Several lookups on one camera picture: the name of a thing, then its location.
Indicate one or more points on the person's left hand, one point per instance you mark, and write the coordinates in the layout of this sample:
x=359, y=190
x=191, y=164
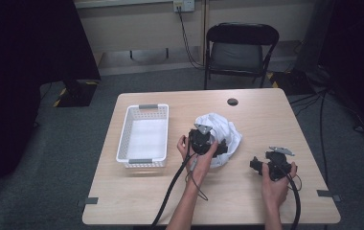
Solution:
x=203, y=166

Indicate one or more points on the white wall socket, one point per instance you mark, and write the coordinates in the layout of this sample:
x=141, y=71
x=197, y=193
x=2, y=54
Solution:
x=184, y=5

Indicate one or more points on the black folding chair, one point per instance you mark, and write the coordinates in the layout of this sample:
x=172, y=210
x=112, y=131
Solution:
x=236, y=56

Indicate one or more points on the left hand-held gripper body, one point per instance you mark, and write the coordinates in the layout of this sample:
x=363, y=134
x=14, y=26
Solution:
x=199, y=143

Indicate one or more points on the white cloth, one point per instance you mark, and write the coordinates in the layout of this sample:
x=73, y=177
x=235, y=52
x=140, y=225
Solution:
x=226, y=131

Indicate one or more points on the person's right hand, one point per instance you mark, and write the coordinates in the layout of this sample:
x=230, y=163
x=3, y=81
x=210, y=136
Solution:
x=276, y=191

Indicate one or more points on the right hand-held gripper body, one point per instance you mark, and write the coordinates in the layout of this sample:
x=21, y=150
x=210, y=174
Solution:
x=279, y=166

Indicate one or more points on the black stand base striped edge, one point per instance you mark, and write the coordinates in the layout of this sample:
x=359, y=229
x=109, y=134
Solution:
x=78, y=94
x=293, y=83

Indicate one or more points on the white plastic basket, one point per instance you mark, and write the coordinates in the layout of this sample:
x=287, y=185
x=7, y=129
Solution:
x=123, y=153

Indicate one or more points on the black curtain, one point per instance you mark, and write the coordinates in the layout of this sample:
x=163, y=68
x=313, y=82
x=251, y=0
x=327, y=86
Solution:
x=17, y=64
x=355, y=48

